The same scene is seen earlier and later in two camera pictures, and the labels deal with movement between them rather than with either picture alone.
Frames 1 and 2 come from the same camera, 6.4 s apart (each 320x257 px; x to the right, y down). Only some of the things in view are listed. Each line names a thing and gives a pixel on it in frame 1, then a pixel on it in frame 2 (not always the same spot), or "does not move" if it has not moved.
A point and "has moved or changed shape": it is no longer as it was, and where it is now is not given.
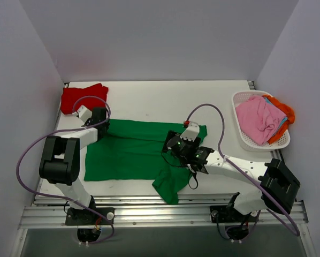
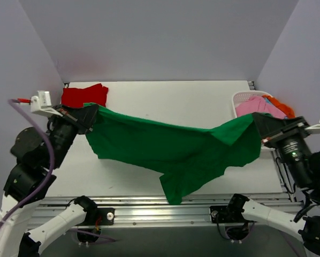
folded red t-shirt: (93, 96) does not move
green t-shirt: (133, 150) has moved or changed shape
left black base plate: (85, 217) does not move
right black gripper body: (169, 138) → (283, 131)
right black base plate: (227, 214) does not move
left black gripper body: (104, 128) → (75, 119)
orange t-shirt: (288, 112) does not move
